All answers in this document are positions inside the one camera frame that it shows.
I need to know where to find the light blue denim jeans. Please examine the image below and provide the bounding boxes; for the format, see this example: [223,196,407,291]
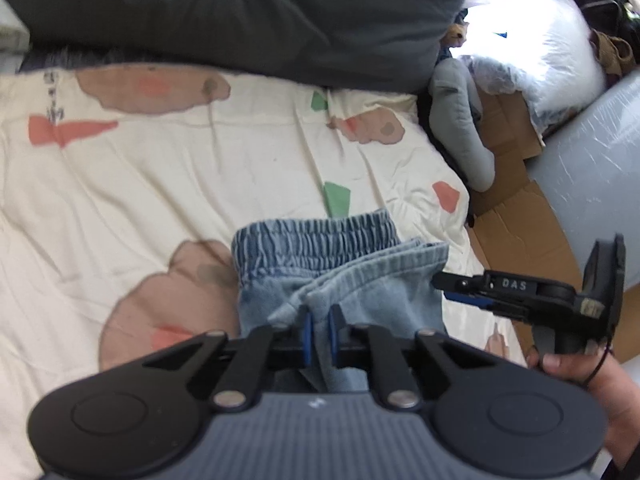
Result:
[231,209,448,393]

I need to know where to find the dark clothes pile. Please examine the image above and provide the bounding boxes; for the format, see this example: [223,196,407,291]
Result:
[574,0,639,87]

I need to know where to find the person's right hand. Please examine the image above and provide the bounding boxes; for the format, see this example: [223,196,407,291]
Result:
[526,347,639,472]

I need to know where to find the brown cardboard box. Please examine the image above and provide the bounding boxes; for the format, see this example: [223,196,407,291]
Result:
[472,92,639,361]

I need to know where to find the grey blue headboard panel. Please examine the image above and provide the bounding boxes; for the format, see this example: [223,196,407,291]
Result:
[527,70,640,289]

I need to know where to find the grey plush toy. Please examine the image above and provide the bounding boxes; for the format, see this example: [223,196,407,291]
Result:
[428,58,496,193]

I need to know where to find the cream cartoon print bedsheet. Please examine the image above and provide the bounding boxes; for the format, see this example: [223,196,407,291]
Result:
[0,62,528,480]

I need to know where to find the white plastic bag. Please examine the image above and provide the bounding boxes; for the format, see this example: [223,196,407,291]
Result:
[454,0,606,133]

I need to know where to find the right wrist strap cord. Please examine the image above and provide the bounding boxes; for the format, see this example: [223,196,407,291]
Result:
[581,341,616,388]

